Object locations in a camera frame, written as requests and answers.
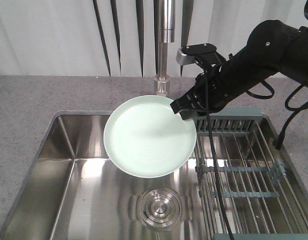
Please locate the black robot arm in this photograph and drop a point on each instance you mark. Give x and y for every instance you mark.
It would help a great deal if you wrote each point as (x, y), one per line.
(272, 47)

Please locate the round steel sink drain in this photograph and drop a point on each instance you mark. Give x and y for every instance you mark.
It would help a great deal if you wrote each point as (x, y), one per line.
(160, 210)

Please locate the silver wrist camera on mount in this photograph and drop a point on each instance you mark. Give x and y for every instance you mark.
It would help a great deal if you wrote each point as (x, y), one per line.
(207, 52)

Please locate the stainless steel sink basin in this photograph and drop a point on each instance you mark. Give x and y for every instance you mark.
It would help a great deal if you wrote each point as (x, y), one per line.
(74, 192)

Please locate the white pleated curtain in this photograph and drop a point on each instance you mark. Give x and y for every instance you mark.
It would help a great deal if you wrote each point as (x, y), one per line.
(119, 38)

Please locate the steel kitchen faucet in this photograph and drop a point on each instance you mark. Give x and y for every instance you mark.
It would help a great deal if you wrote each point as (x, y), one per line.
(165, 35)

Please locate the light green round plate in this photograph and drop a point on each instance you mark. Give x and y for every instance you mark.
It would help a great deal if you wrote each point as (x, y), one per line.
(144, 137)

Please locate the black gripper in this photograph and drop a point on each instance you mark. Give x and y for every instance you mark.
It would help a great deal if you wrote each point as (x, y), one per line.
(212, 91)

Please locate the grey steel dish drying rack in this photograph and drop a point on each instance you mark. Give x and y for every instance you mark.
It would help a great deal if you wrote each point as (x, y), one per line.
(249, 189)

